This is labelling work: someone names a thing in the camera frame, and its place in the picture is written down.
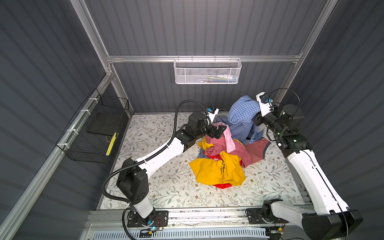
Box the left black corrugated cable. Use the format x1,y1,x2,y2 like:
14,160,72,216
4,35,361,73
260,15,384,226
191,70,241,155
101,99,209,240

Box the items in white basket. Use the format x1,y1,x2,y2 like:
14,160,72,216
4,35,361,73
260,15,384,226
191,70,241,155
199,75,238,84

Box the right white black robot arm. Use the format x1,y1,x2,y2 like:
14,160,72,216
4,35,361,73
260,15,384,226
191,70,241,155
254,102,363,240

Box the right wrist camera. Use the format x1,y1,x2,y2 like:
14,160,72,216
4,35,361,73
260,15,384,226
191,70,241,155
256,92,274,117

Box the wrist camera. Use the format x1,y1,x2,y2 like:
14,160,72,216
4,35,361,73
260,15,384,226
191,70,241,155
256,92,274,117
207,106,219,123

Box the yellow marker pen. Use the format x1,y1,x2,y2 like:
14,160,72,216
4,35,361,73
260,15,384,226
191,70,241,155
106,132,118,156

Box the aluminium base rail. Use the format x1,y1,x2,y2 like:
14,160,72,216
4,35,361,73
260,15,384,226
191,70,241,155
84,207,298,231

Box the white wire mesh basket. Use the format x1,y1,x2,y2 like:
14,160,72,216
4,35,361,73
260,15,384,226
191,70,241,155
173,57,242,85

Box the yellow cloth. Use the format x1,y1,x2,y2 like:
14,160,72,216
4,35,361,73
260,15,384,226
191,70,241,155
189,137,246,188

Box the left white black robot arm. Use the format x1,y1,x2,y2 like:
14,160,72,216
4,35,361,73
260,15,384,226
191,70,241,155
117,107,226,226

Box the blue checkered shirt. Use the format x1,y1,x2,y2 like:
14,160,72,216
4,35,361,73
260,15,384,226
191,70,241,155
214,95,264,146

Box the black wire basket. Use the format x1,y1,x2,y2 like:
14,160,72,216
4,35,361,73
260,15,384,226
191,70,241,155
56,90,130,164

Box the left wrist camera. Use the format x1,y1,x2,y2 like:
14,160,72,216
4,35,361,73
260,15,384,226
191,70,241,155
207,106,219,123

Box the maroon pink cloth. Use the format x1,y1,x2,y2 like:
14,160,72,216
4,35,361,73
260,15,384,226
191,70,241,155
198,135,271,168

